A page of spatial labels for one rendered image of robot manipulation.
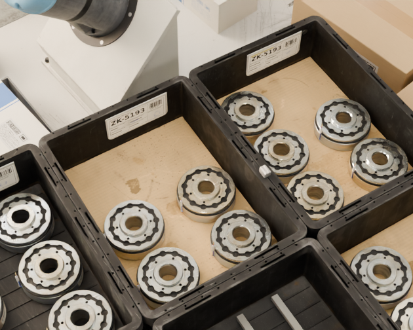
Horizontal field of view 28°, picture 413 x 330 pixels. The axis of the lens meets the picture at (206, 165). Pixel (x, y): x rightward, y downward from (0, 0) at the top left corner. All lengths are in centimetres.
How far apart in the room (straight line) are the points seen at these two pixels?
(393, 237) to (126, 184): 48
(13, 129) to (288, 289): 63
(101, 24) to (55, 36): 17
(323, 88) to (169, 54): 31
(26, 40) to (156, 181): 58
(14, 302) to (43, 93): 57
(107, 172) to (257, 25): 60
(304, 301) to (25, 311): 46
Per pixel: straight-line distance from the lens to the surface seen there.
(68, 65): 175
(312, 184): 145
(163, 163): 151
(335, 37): 161
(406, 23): 175
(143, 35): 162
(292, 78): 165
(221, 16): 187
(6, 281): 142
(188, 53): 186
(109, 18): 164
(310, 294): 139
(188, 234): 143
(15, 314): 139
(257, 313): 136
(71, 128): 145
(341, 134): 153
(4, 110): 168
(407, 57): 169
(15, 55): 190
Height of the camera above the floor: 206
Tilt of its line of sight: 55 degrees down
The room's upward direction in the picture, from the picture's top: 1 degrees clockwise
